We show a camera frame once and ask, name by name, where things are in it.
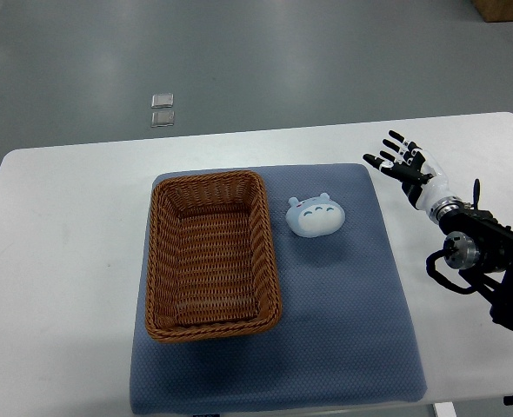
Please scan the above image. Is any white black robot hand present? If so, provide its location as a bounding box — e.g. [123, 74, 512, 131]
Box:
[363, 130, 453, 216]

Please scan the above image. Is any light blue plush toy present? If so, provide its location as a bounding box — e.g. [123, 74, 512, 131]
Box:
[285, 193, 346, 238]

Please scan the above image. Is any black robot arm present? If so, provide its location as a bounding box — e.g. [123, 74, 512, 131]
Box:
[426, 180, 513, 331]

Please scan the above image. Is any brown wicker basket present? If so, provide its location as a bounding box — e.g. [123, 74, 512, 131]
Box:
[144, 170, 282, 343]

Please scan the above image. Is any blue quilted mat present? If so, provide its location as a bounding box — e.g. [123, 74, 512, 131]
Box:
[130, 163, 427, 414]

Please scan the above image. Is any brown cardboard box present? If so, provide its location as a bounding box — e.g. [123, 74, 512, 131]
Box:
[472, 0, 513, 23]

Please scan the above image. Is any white table leg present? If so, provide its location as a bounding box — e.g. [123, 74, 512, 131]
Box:
[433, 402, 456, 417]

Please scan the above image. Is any upper metal floor plate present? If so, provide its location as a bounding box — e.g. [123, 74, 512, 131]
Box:
[151, 92, 174, 109]

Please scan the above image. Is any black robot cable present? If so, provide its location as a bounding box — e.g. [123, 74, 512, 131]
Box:
[426, 248, 508, 295]

